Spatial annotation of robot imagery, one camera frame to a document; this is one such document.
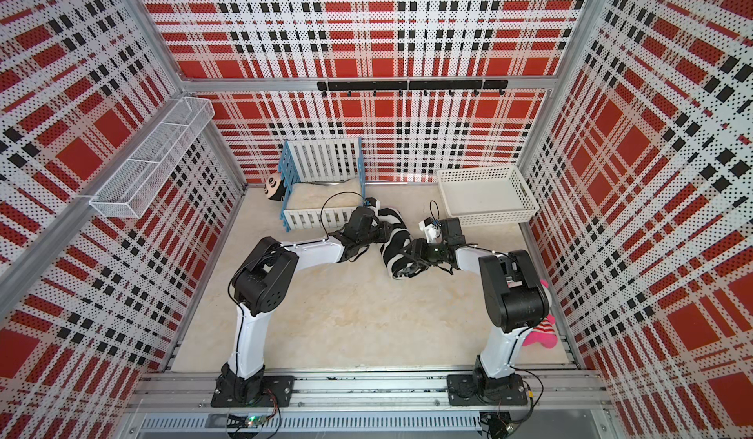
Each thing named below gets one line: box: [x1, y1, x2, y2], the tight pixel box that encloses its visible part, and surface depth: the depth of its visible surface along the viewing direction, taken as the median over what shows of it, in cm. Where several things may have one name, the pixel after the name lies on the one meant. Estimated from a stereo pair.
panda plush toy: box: [263, 172, 286, 201], surface depth 113 cm
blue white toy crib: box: [278, 137, 366, 233], surface depth 113 cm
